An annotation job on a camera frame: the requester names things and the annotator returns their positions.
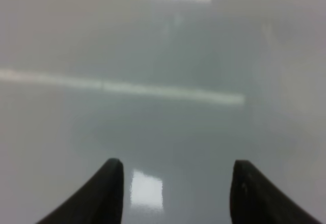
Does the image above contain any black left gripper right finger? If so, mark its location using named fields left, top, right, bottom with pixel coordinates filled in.
left=230, top=160, right=320, bottom=224

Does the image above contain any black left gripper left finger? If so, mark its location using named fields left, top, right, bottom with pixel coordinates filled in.
left=38, top=158, right=124, bottom=223

